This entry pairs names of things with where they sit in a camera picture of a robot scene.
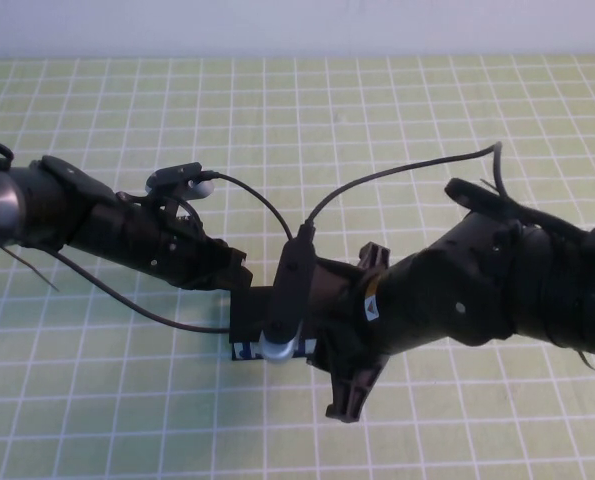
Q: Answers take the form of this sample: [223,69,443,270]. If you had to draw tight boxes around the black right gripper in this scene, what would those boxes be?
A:
[304,242,421,425]

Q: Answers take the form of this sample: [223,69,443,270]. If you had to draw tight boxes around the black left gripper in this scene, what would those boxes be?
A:
[71,192,255,293]

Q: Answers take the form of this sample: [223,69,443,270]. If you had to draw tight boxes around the black printed glasses case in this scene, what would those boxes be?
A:
[228,284,328,364]

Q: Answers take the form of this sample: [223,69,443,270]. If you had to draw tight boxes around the green checked tablecloth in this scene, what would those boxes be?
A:
[0,53,595,480]

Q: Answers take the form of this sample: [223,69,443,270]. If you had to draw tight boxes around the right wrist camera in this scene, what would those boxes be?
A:
[260,224,319,367]

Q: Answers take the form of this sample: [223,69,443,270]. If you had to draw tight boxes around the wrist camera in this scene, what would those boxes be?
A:
[144,162,217,200]
[260,224,319,367]

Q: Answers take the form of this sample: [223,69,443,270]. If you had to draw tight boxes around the black left camera cable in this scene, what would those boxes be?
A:
[51,169,298,334]

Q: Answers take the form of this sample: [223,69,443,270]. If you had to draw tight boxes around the black camera cable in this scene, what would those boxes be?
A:
[51,169,298,334]
[304,141,511,236]

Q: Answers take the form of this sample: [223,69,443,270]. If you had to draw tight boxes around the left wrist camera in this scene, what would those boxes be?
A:
[144,162,217,200]

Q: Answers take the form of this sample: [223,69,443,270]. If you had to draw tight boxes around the black right camera cable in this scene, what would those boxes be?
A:
[304,141,511,236]

